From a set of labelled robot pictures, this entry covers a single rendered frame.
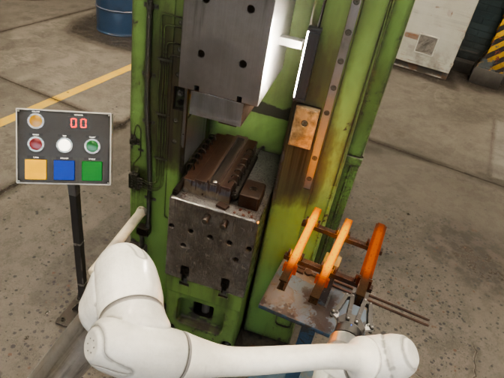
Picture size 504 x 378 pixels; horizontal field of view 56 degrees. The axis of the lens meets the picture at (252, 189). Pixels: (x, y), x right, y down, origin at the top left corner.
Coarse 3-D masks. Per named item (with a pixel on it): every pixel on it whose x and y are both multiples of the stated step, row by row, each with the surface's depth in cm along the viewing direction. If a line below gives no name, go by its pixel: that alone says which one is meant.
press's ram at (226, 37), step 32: (192, 0) 151; (224, 0) 148; (256, 0) 146; (288, 0) 166; (192, 32) 157; (224, 32) 154; (256, 32) 151; (288, 32) 187; (192, 64) 163; (224, 64) 160; (256, 64) 157; (224, 96) 166; (256, 96) 163
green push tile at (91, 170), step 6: (84, 162) 179; (90, 162) 179; (96, 162) 180; (102, 162) 181; (84, 168) 179; (90, 168) 179; (96, 168) 180; (102, 168) 181; (84, 174) 179; (90, 174) 180; (96, 174) 180; (102, 174) 182; (84, 180) 179; (90, 180) 180; (96, 180) 180
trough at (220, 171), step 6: (240, 138) 220; (234, 144) 216; (240, 144) 218; (234, 150) 213; (228, 156) 208; (222, 162) 202; (228, 162) 204; (222, 168) 199; (216, 174) 195; (222, 174) 195; (210, 180) 189; (216, 180) 191
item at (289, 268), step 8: (320, 208) 185; (312, 216) 180; (312, 224) 176; (304, 232) 171; (304, 240) 168; (296, 248) 164; (296, 256) 160; (288, 264) 155; (296, 264) 160; (288, 272) 152; (280, 280) 149; (288, 280) 155; (280, 288) 151
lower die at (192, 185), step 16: (224, 144) 215; (256, 144) 221; (208, 160) 202; (192, 176) 192; (208, 176) 192; (224, 176) 192; (240, 176) 201; (192, 192) 193; (208, 192) 191; (224, 192) 189
